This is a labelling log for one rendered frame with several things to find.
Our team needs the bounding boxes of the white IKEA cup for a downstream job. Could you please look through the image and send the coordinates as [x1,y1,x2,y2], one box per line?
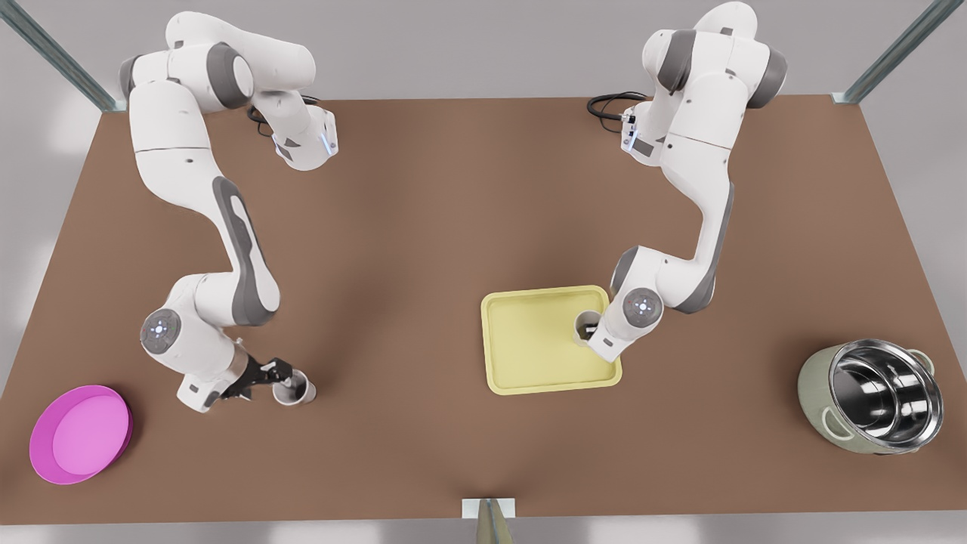
[272,368,317,407]
[573,310,606,346]

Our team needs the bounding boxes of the silver frame post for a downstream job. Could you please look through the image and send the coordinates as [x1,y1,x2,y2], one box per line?
[0,0,126,113]
[462,498,517,544]
[831,0,967,105]

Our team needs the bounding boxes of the green pot with steel interior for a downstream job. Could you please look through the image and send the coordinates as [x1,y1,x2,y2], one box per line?
[797,338,945,456]

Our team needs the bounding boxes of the pink round bowl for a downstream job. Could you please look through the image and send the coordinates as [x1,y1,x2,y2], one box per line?
[29,385,134,486]

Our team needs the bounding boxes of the black cable loop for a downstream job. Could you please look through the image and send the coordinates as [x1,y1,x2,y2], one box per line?
[246,94,322,138]
[587,91,652,138]

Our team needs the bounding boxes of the yellow rectangular tray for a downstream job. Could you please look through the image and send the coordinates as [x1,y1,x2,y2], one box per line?
[481,285,623,397]

